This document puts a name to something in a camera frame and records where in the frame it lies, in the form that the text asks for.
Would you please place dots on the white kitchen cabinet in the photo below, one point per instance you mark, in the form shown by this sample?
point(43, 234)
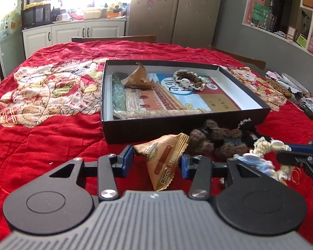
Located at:
point(67, 32)

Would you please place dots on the white wall shelf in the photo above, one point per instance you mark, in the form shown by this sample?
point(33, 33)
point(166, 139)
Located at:
point(310, 13)

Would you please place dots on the brown triangular snack packet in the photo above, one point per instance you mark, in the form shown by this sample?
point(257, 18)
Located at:
point(161, 158)
point(139, 79)

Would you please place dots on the dark wooden chair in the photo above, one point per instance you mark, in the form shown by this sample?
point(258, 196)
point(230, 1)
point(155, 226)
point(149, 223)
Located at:
point(240, 57)
point(114, 39)

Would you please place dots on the white mug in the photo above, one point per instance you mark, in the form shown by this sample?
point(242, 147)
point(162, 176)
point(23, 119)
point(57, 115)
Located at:
point(59, 17)

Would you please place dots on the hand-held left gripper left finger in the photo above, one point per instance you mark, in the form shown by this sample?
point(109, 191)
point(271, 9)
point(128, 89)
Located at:
point(127, 157)

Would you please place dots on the white plate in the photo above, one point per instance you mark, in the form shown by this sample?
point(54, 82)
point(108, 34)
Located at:
point(294, 83)

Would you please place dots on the green glittery strip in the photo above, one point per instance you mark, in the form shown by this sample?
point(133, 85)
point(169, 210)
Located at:
point(118, 93)

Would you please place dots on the brown cream crochet scrunchie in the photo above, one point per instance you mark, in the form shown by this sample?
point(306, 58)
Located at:
point(187, 79)

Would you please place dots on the small green box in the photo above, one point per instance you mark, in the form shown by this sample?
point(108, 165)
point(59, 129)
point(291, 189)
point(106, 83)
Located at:
point(301, 41)

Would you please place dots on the red printed blanket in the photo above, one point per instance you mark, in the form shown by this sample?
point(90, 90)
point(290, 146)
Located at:
point(54, 140)

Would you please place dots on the blue cream crochet scrunchie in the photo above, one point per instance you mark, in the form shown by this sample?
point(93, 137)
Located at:
point(253, 160)

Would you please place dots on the printed picture book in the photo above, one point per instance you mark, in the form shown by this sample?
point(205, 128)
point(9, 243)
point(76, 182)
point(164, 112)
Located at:
point(172, 101)

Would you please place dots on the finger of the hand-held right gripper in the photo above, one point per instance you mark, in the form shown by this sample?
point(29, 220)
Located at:
point(301, 149)
point(294, 158)

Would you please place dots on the black cardboard box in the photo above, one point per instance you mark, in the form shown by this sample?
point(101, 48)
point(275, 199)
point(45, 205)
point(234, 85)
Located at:
point(146, 131)

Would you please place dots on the clear glass jar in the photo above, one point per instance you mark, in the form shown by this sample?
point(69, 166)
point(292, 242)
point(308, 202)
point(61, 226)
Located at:
point(270, 22)

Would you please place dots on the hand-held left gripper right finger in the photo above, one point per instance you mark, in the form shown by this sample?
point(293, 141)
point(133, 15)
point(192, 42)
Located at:
point(185, 165)

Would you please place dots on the black crochet scrunchie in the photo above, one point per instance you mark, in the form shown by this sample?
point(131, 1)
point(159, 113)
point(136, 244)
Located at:
point(246, 132)

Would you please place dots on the beige refrigerator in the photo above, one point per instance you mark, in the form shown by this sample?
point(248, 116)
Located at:
point(172, 13)

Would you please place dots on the brown beaded mat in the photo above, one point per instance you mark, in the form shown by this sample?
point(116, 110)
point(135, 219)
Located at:
point(277, 87)

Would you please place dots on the white plastic container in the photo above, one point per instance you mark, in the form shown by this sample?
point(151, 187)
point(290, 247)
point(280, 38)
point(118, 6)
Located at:
point(92, 14)

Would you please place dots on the pink crochet piece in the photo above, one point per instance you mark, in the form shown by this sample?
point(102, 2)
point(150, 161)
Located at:
point(274, 75)

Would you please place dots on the black microwave oven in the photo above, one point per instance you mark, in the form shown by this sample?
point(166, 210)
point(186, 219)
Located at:
point(35, 17)

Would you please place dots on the small wooden photo frame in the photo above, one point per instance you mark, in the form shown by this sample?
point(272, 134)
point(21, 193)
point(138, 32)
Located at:
point(291, 33)

